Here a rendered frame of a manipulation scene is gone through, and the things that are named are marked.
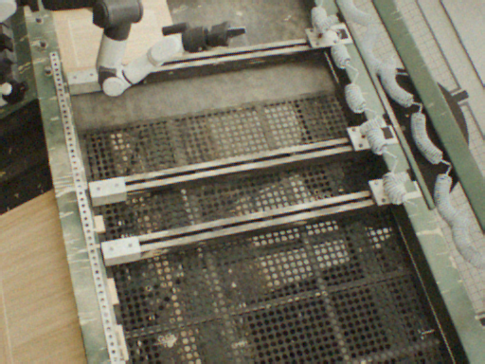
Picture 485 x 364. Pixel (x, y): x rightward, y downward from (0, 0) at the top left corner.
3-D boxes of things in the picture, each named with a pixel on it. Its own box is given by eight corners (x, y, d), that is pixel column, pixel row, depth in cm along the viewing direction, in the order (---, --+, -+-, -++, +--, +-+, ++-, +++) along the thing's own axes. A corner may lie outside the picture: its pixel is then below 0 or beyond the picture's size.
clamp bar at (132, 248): (100, 245, 242) (98, 216, 221) (404, 185, 265) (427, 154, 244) (106, 271, 237) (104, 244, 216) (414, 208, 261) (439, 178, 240)
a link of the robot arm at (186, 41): (194, 53, 235) (164, 59, 239) (204, 51, 245) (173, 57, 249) (188, 20, 233) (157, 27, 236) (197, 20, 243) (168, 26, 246)
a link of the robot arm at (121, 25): (105, 44, 229) (114, 9, 220) (91, 28, 233) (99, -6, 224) (134, 39, 236) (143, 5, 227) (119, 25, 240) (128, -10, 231)
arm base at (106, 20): (101, 39, 227) (110, 11, 219) (82, 15, 232) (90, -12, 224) (137, 32, 236) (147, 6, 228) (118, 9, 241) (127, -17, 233)
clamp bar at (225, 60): (66, 79, 273) (62, 40, 252) (339, 40, 297) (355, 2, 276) (70, 100, 269) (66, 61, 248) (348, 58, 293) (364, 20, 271)
